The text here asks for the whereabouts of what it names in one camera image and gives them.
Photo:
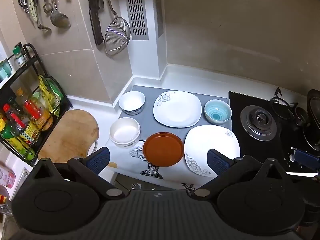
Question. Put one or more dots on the round wooden cutting board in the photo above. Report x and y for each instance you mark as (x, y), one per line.
(68, 135)

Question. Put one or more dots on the light blue swirl bowl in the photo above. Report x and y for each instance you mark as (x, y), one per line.
(218, 111)

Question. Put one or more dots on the red-capped dark bottle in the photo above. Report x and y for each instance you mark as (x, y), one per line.
(14, 117)

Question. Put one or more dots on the red-labelled sauce bottle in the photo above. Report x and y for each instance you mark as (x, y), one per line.
(36, 111)

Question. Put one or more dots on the green-capped spice jar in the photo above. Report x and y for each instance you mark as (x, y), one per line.
(19, 55)

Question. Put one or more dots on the metal mesh strainer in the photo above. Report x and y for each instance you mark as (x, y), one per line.
(117, 36)

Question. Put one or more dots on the pink packet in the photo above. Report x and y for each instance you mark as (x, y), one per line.
(6, 177)

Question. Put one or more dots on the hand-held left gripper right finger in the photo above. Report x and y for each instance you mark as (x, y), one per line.
(218, 163)

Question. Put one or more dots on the yellow-capped green bottle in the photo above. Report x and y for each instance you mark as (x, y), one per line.
(6, 133)

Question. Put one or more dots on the yellow-capped oil bottle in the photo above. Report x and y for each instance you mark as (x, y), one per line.
(21, 93)

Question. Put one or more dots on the yellow-green snack bag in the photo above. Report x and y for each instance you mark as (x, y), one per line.
(51, 93)

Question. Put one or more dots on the round metal stove burner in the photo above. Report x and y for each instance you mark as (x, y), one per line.
(258, 122)

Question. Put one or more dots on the white vent grille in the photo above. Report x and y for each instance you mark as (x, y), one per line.
(136, 10)

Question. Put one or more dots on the dark kitchen cleaver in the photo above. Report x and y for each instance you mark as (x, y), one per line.
(96, 22)

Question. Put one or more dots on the white bowl with blue pattern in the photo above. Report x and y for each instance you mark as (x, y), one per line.
(131, 101)

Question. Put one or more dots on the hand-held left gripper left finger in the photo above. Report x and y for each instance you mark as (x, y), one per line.
(98, 160)

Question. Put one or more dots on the grey mat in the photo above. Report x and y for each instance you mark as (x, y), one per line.
(147, 120)

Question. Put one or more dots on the teal container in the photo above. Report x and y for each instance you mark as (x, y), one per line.
(5, 70)

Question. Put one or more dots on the metal ladle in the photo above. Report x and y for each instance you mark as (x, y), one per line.
(59, 18)

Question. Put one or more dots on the black kitchen scissors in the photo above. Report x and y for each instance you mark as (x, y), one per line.
(23, 0)

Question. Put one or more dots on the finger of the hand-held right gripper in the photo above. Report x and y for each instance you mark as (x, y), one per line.
(307, 159)

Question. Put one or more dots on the dark wok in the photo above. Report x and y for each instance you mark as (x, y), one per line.
(312, 120)

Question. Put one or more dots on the square white floral plate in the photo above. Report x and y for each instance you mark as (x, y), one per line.
(213, 145)
(178, 108)

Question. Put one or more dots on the round orange-brown plate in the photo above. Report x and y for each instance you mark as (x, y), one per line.
(163, 149)

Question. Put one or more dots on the black gas stove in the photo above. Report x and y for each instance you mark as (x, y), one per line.
(285, 135)

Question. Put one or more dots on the white straight-sided bowl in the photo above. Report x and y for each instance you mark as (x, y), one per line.
(124, 131)

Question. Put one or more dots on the black iron pan support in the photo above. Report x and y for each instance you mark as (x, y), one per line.
(281, 105)

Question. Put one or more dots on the white cloth with black print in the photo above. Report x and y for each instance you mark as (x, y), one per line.
(135, 158)

